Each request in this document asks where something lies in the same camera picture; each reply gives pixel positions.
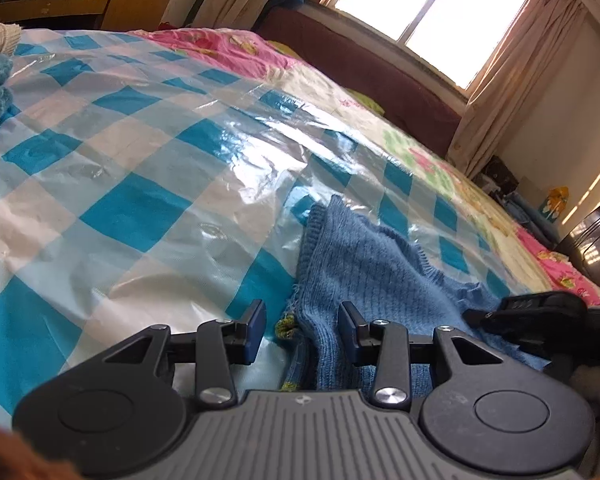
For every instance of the green pillow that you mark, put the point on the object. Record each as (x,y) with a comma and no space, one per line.
(365,102)

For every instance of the yellow blue bag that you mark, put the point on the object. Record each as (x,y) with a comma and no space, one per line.
(555,203)

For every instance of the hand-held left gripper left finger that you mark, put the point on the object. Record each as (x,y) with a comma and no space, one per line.
(255,332)

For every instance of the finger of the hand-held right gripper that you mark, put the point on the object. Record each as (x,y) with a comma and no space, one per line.
(480,317)

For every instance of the dark wooden furniture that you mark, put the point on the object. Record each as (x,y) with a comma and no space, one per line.
(592,245)

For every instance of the blue white checkered plastic sheet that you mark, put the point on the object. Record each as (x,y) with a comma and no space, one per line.
(130,160)

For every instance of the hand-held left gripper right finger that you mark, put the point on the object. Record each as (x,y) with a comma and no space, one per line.
(347,334)

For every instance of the dark red headboard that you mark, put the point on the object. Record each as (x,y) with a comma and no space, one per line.
(370,75)

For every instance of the black bag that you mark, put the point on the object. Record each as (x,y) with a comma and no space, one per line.
(497,175)

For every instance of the pink floral bedsheet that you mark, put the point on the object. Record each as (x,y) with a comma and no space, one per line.
(215,42)

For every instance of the blue yellow striped knit sweater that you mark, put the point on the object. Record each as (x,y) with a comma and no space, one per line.
(375,260)

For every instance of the folded blue jeans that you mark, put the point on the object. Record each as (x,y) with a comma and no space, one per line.
(527,220)

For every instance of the window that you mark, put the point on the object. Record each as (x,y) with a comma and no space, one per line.
(430,10)

